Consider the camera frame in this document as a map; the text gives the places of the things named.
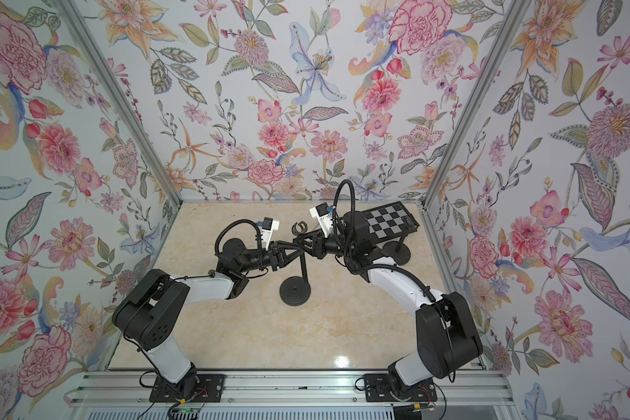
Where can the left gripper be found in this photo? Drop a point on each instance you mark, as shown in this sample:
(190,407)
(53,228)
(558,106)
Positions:
(276,256)

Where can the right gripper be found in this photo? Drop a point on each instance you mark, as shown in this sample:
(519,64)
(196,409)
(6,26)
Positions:
(320,245)

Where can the black round stand base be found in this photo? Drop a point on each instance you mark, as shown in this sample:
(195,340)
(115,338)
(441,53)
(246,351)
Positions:
(399,258)

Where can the black stand pole with clip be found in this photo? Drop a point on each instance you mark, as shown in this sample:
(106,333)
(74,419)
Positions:
(403,236)

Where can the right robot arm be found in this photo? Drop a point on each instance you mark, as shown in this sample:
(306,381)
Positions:
(446,335)

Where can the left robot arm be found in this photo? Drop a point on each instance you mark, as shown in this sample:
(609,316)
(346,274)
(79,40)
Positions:
(123,317)

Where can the black checkered chess box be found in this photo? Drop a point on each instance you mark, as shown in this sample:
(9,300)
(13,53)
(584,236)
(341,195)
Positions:
(385,223)

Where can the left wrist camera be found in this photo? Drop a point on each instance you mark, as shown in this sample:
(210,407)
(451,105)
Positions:
(268,227)

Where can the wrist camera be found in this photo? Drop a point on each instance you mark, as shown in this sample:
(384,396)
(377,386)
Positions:
(322,214)
(268,227)

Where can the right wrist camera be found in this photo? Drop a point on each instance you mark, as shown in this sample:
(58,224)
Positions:
(322,214)

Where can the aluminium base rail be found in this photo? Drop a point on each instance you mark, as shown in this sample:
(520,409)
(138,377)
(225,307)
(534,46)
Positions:
(292,394)

